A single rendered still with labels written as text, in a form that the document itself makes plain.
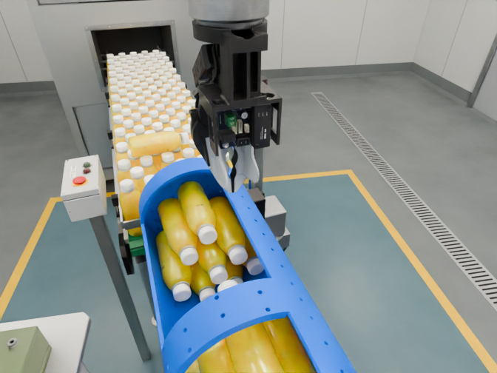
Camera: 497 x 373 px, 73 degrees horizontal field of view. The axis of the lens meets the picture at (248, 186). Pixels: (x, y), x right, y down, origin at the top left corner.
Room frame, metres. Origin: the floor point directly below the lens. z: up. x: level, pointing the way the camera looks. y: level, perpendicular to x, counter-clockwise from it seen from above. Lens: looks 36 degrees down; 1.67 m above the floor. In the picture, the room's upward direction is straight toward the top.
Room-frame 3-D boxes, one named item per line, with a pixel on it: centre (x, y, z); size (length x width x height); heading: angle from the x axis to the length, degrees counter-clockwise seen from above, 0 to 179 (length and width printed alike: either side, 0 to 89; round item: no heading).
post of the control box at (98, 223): (0.84, 0.51, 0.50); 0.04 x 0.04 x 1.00; 20
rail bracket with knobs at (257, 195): (0.86, -0.01, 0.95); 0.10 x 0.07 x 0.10; 110
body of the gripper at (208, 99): (0.34, 0.01, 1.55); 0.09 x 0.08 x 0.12; 20
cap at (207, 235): (0.53, 0.09, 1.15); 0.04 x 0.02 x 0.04; 110
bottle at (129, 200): (0.80, 0.36, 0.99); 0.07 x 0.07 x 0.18
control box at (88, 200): (0.84, 0.51, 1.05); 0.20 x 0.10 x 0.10; 20
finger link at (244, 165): (0.35, 0.00, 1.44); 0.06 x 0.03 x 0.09; 20
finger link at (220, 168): (0.34, 0.03, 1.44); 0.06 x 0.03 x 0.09; 20
